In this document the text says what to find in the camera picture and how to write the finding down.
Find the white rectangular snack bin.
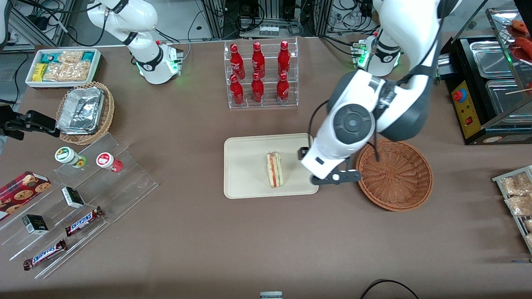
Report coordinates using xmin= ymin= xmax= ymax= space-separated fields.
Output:
xmin=25 ymin=48 xmax=102 ymax=89

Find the small black box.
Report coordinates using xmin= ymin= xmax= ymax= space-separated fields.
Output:
xmin=62 ymin=186 xmax=85 ymax=209
xmin=22 ymin=214 xmax=49 ymax=235

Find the brown round wicker basket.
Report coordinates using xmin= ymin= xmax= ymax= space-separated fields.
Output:
xmin=355 ymin=139 xmax=433 ymax=212

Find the aluminium foil container stack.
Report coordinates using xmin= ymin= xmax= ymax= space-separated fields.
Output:
xmin=57 ymin=87 xmax=105 ymax=135

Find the red cola bottle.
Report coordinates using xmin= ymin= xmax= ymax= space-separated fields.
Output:
xmin=230 ymin=43 xmax=246 ymax=80
xmin=278 ymin=40 xmax=291 ymax=76
xmin=229 ymin=74 xmax=244 ymax=105
xmin=252 ymin=42 xmax=266 ymax=78
xmin=276 ymin=73 xmax=290 ymax=104
xmin=251 ymin=72 xmax=265 ymax=103

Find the clear acrylic stepped display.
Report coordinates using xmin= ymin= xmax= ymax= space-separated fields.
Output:
xmin=0 ymin=132 xmax=159 ymax=279

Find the beige plastic tray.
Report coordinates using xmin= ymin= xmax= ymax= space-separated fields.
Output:
xmin=224 ymin=133 xmax=319 ymax=199

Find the aluminium frame rack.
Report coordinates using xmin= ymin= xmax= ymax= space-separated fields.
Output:
xmin=199 ymin=0 xmax=335 ymax=40

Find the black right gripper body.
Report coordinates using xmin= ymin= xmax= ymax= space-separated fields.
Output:
xmin=0 ymin=105 xmax=26 ymax=140

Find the black floor cable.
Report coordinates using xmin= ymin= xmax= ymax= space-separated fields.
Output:
xmin=359 ymin=279 xmax=421 ymax=299

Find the yellow snack packet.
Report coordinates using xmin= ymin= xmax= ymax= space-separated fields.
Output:
xmin=32 ymin=63 xmax=49 ymax=82

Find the red grilled sausage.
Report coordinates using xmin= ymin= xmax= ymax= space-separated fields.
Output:
xmin=510 ymin=18 xmax=532 ymax=36
xmin=513 ymin=37 xmax=532 ymax=63

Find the steel food pan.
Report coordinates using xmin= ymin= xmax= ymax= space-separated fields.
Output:
xmin=469 ymin=40 xmax=514 ymax=79
xmin=485 ymin=78 xmax=532 ymax=115

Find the black food warmer machine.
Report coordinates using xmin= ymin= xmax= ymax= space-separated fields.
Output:
xmin=436 ymin=0 xmax=532 ymax=145

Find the red cookie box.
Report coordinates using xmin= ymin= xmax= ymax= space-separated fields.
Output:
xmin=0 ymin=171 xmax=52 ymax=221

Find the grey wire rack tray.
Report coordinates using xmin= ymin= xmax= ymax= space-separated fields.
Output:
xmin=492 ymin=165 xmax=532 ymax=254

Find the clear acrylic bottle rack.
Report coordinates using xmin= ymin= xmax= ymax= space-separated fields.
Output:
xmin=224 ymin=37 xmax=299 ymax=110

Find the red lid snack cup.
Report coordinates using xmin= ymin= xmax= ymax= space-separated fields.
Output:
xmin=96 ymin=152 xmax=123 ymax=173

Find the snickers chocolate bar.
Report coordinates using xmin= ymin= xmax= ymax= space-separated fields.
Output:
xmin=23 ymin=239 xmax=67 ymax=271
xmin=65 ymin=206 xmax=104 ymax=237

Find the triangular sandwich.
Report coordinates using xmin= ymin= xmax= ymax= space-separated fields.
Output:
xmin=266 ymin=152 xmax=284 ymax=189

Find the light oval wicker basket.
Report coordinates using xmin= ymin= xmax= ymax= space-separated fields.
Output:
xmin=56 ymin=81 xmax=115 ymax=145

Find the green lid snack cup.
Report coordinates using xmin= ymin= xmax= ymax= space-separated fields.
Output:
xmin=54 ymin=146 xmax=87 ymax=168

